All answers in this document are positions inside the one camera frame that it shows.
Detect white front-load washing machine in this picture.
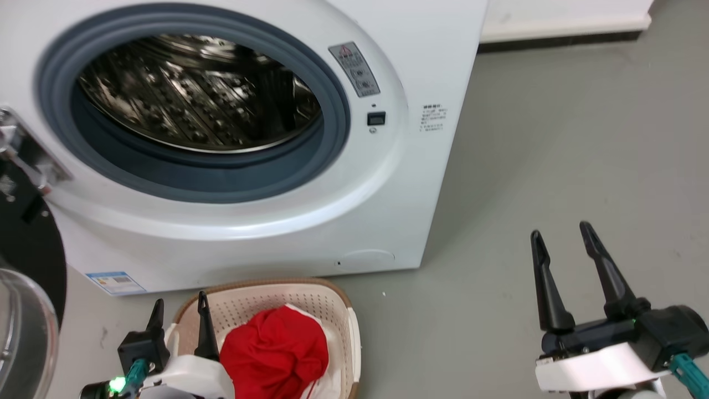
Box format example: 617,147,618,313
0,0,489,295

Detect round white filter cover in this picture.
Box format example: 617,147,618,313
339,249,395,268

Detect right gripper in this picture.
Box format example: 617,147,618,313
530,221,709,395

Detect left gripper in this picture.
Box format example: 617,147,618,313
117,291,236,399

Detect dark round glass washer door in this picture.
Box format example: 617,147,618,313
0,161,68,399

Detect small printed text label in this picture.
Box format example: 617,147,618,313
419,104,448,134

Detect cream perforated laundry basket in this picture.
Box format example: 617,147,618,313
165,278,362,399

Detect red and white garment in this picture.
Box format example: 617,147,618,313
219,303,340,399

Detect teal cable connector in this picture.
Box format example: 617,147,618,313
669,353,709,399
123,359,149,397

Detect white wall baseboard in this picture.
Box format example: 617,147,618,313
479,0,654,44

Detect grey rubber door gasket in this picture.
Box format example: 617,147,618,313
34,3,351,204

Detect blue energy label sticker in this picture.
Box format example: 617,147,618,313
86,271,146,295

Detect perforated steel washer drum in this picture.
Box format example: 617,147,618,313
76,34,323,154

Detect chrome door hinge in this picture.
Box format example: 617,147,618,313
0,106,73,196

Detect grey warning sticker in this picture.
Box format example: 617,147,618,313
328,42,381,98

